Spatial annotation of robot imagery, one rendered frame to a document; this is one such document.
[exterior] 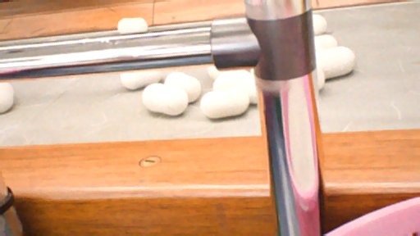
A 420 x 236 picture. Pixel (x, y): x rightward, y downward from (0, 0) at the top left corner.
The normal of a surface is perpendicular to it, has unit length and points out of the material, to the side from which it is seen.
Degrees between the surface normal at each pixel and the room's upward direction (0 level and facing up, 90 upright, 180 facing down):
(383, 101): 0
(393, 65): 0
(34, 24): 45
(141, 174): 0
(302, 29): 90
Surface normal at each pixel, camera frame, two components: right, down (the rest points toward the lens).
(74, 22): -0.25, -0.30
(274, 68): -0.35, 0.47
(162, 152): -0.16, -0.89
